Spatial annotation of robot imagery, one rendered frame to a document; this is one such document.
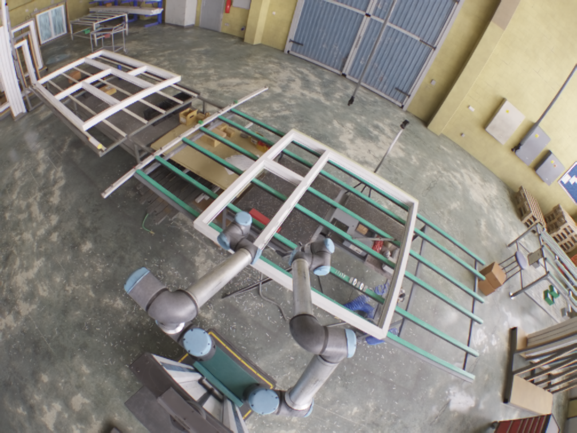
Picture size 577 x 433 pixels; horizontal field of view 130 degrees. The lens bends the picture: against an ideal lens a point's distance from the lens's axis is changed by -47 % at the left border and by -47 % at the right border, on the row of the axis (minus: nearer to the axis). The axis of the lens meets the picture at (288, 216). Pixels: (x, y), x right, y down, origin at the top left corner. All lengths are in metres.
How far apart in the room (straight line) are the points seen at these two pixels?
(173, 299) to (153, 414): 0.92
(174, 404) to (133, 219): 2.66
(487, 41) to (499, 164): 3.53
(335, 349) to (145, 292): 0.70
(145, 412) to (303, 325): 1.08
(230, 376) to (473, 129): 7.59
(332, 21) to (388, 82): 2.28
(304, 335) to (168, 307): 0.49
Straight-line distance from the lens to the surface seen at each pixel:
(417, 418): 3.16
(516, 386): 4.64
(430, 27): 7.17
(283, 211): 1.86
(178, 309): 0.87
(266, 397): 1.41
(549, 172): 8.70
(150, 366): 0.62
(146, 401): 1.62
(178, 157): 2.65
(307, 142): 2.60
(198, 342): 1.41
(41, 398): 3.08
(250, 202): 2.30
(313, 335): 0.96
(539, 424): 3.79
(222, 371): 1.66
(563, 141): 8.70
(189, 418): 0.53
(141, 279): 0.91
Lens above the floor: 2.38
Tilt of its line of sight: 52 degrees down
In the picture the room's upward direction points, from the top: 22 degrees clockwise
